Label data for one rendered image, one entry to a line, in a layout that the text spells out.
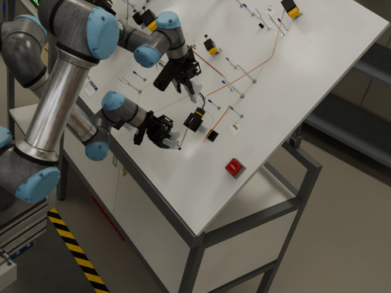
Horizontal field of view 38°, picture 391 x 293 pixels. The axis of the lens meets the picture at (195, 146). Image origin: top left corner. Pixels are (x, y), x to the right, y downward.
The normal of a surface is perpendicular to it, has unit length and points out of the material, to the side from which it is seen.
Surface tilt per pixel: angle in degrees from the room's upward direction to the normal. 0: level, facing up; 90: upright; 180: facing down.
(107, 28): 83
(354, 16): 50
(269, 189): 0
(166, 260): 90
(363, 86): 90
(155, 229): 90
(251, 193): 0
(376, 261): 0
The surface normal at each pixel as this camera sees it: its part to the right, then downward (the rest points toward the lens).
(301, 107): -0.49, -0.31
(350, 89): -0.57, 0.42
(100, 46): 0.88, 0.33
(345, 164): 0.19, -0.77
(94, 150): 0.03, 0.62
